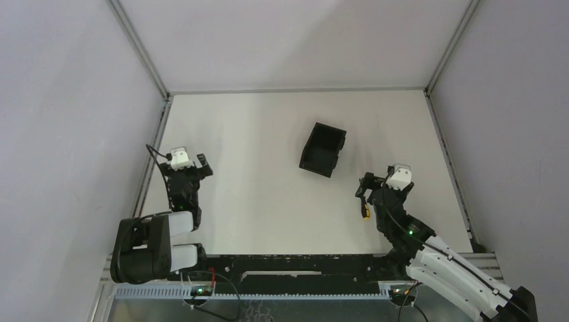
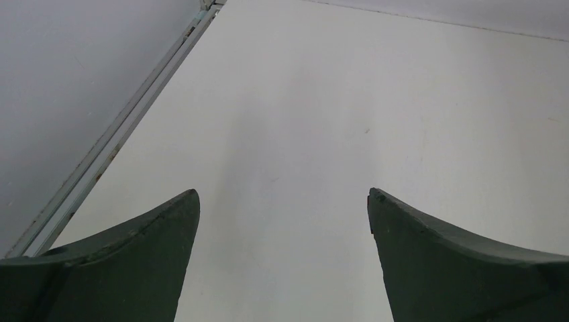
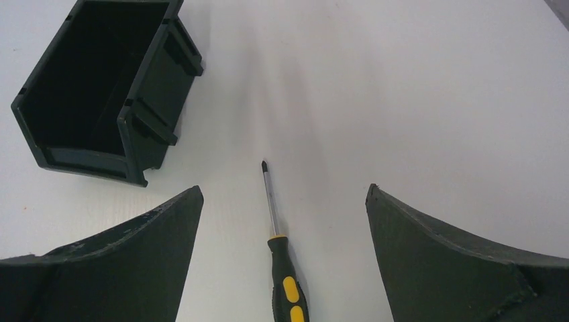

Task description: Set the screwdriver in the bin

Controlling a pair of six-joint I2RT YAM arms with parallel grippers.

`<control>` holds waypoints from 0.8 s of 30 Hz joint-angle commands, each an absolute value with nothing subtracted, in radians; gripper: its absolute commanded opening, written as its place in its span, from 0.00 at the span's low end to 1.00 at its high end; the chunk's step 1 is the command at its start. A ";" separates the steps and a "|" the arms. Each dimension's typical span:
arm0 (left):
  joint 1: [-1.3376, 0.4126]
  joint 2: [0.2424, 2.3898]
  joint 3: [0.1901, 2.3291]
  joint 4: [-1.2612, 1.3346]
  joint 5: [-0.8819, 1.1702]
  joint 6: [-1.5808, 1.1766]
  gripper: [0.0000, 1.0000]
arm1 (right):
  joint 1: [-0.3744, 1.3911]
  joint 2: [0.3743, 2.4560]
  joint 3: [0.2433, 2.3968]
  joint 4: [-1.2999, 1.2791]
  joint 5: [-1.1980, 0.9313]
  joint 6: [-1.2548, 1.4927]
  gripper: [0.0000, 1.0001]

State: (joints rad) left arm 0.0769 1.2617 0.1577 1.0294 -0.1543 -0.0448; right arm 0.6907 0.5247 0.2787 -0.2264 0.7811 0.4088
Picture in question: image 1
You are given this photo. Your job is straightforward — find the yellow black screwdriver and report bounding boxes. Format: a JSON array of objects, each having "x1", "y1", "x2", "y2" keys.
[{"x1": 360, "y1": 197, "x2": 370, "y2": 220}]

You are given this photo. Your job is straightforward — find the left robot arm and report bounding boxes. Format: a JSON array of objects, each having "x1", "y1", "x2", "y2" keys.
[{"x1": 110, "y1": 149, "x2": 213, "y2": 284}]

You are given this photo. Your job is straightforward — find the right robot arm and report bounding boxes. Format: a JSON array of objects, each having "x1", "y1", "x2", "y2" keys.
[{"x1": 355, "y1": 166, "x2": 538, "y2": 321}]

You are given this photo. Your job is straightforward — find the black plastic bin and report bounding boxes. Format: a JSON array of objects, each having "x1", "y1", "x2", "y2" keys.
[{"x1": 299, "y1": 122, "x2": 347, "y2": 178}]

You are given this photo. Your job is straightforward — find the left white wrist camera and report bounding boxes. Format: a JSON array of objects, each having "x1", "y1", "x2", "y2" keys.
[{"x1": 170, "y1": 147, "x2": 195, "y2": 170}]

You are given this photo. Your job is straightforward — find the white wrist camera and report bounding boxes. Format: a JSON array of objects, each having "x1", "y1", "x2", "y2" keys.
[
  {"x1": 170, "y1": 147, "x2": 195, "y2": 170},
  {"x1": 386, "y1": 164, "x2": 412, "y2": 191}
]

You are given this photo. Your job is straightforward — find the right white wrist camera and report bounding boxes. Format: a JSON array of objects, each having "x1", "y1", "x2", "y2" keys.
[{"x1": 386, "y1": 164, "x2": 412, "y2": 191}]

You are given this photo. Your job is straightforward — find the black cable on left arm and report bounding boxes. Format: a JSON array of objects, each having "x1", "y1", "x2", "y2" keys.
[{"x1": 146, "y1": 144, "x2": 173, "y2": 197}]

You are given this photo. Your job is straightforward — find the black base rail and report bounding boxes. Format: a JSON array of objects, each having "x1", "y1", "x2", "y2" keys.
[{"x1": 180, "y1": 254, "x2": 411, "y2": 292}]

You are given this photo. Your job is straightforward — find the grey cable duct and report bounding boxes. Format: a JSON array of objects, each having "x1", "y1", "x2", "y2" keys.
[{"x1": 113, "y1": 284, "x2": 417, "y2": 301}]

